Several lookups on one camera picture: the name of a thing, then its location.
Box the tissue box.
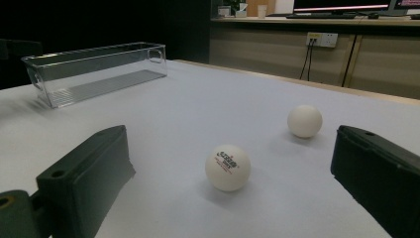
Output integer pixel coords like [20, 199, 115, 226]
[234, 3, 249, 19]

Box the clear plastic storage bin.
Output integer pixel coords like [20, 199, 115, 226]
[21, 41, 168, 109]

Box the black curtain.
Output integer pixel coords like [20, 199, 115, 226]
[0, 0, 212, 91]

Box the white table sheet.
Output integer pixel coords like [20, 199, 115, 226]
[0, 59, 420, 238]

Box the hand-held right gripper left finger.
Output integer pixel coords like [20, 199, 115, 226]
[35, 124, 137, 238]

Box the beige wooden counter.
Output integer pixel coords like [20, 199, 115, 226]
[209, 15, 420, 100]

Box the white wall socket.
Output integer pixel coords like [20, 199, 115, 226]
[305, 32, 339, 49]

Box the black computer monitor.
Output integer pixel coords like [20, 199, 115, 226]
[390, 0, 420, 16]
[292, 0, 392, 15]

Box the black power cable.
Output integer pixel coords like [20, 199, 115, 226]
[307, 39, 317, 82]
[299, 39, 313, 81]

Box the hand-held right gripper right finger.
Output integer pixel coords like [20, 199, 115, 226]
[330, 124, 420, 238]

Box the brown cardboard box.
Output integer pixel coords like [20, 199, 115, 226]
[246, 0, 276, 17]

